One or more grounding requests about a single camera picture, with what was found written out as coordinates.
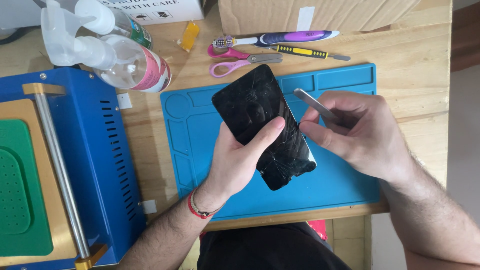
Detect yellow plastic pry pick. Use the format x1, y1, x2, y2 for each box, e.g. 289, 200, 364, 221
177, 20, 200, 53

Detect pink label spray bottle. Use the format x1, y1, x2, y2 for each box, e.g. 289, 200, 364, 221
40, 5, 172, 94

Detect person's right hand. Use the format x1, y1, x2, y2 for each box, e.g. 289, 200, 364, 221
299, 90, 415, 184

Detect metal pry tool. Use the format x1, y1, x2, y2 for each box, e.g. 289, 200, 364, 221
293, 88, 340, 124

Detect blue screen separator machine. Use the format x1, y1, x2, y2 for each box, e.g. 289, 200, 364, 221
0, 67, 147, 270

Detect pink handled scissors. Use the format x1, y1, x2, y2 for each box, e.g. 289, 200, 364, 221
207, 44, 283, 79

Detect blue silicone repair mat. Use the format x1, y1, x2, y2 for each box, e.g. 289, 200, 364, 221
160, 63, 381, 222

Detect cracked black smartphone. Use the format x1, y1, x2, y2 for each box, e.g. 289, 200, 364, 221
211, 64, 317, 191

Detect black yellow spudger tool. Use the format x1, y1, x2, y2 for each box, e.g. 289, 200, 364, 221
268, 44, 352, 62

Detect brown cardboard box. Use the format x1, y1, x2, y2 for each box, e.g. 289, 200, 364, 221
217, 0, 422, 36

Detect person's black shorts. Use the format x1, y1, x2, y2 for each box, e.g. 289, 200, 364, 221
196, 221, 351, 270

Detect person's left hand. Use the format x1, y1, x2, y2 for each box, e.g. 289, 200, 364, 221
203, 116, 286, 201

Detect green label spray bottle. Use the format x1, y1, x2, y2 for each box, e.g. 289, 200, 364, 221
74, 0, 154, 51

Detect white cardboard box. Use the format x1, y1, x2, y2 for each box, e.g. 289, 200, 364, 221
98, 0, 205, 26

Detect purple white toothbrush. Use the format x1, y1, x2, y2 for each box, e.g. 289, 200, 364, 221
212, 30, 340, 49

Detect red beige wrist bracelet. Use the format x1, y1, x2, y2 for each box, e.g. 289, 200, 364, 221
187, 187, 226, 220

